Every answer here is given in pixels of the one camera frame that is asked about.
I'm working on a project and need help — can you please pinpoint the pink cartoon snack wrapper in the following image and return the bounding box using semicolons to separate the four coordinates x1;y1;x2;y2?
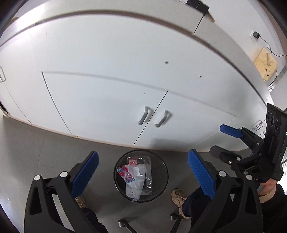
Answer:
116;165;136;184

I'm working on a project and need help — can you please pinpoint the red white toothpaste box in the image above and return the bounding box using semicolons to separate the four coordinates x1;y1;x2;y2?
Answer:
128;157;138;165

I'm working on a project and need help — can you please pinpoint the clear plastic bag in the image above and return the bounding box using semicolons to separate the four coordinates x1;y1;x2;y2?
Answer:
126;156;153;201

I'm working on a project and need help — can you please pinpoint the person right hand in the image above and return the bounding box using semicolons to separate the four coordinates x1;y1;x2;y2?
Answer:
259;179;278;196

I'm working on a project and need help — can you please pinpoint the beige sneaker left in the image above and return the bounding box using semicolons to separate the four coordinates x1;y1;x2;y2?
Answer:
75;196;87;209

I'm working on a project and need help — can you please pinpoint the beige sneaker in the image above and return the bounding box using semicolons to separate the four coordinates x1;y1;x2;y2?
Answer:
171;188;191;221
75;196;87;209

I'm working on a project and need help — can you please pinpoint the beige sneaker right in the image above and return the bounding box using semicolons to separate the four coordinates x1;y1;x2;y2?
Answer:
171;188;191;221

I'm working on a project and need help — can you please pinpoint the black chair base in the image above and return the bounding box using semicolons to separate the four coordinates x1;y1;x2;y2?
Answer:
118;212;182;233

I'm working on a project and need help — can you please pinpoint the black power adapter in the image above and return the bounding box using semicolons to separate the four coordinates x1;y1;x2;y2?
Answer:
252;32;260;39

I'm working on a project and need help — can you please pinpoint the black cardboard box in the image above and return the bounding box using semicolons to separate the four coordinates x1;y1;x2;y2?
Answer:
186;0;209;15

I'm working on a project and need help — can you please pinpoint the right cabinet door handle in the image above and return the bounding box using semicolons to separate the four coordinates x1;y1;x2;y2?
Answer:
155;110;171;128

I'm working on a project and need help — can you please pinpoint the cabinet door handle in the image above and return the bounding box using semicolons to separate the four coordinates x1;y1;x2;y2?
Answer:
138;106;150;125
155;110;171;128

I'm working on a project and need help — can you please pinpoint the left cabinet door handle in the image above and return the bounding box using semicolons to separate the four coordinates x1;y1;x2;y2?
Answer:
138;106;150;125

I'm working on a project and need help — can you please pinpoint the black adapter cable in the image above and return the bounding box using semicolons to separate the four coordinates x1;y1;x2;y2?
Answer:
259;36;287;58

